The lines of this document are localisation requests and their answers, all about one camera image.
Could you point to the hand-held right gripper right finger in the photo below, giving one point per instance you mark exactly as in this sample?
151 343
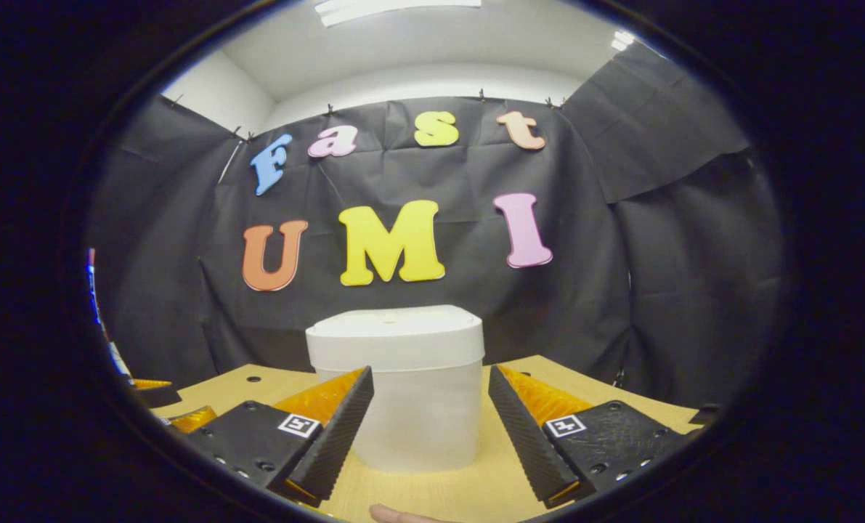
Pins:
523 443

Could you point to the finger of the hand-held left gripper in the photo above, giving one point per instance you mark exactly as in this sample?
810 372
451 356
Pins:
157 394
192 419

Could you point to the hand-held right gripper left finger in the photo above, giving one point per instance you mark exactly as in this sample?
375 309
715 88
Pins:
338 443

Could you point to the white desktop garbage bin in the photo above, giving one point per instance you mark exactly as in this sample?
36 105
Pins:
403 341

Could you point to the wooden desktop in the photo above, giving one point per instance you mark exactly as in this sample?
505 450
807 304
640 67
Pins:
476 487

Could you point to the computer monitor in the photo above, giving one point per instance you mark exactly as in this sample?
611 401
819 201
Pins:
93 290

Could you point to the black backdrop cloth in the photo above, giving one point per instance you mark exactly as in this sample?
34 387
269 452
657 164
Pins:
657 290

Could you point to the small ceiling light panel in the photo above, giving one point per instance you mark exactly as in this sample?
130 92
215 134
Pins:
622 41

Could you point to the long ceiling light panel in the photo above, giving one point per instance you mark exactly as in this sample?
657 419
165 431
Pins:
396 11

